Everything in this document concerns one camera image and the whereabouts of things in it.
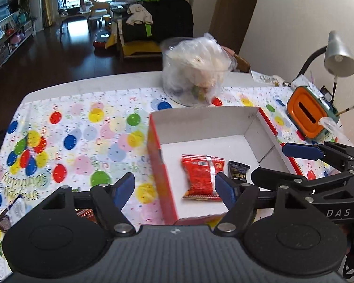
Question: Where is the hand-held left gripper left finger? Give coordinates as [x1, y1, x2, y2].
[41, 172, 136, 237]

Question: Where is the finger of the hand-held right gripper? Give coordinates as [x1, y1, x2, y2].
[282, 141, 354, 173]
[251, 167, 354, 197]

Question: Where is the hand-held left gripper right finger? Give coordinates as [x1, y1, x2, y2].
[214, 171, 309, 238]

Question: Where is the red white cardboard box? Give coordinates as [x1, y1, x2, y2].
[147, 106, 309, 226]

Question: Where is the small dark brown snack packet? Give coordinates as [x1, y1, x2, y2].
[227, 161, 251, 184]

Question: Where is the orange green tissue box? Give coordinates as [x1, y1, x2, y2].
[286, 85, 340, 141]

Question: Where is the clear plastic wrapper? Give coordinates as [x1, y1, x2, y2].
[319, 117, 347, 142]

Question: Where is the red shiny snack packet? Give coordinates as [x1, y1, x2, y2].
[75, 209, 97, 222]

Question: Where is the pencil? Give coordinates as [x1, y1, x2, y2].
[334, 105, 354, 116]

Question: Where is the balloon print tablecloth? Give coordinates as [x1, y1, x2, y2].
[0, 86, 354, 281]

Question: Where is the grey desk lamp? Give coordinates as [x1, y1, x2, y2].
[296, 30, 354, 101]

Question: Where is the wooden chair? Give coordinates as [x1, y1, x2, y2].
[221, 47, 251, 73]

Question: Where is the clear plastic tub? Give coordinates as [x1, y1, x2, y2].
[161, 37, 233, 108]

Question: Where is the brown white snack packet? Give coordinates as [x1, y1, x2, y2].
[0, 196, 26, 233]

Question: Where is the clear bag of rice crackers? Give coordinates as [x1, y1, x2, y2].
[165, 32, 238, 101]

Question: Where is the brown wooden door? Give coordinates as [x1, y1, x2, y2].
[208, 0, 265, 55]

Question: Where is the beige garment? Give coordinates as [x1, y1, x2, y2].
[126, 4, 153, 26]

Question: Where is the black blanket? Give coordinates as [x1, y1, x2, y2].
[121, 0, 194, 43]

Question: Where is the wooden coffee table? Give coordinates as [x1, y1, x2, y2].
[58, 8, 93, 41]

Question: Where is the pink toy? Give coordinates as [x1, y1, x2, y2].
[10, 32, 26, 46]

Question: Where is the television cabinet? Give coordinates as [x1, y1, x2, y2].
[0, 21, 36, 83]

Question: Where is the yellow wooden frame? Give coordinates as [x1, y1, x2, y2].
[106, 21, 163, 63]

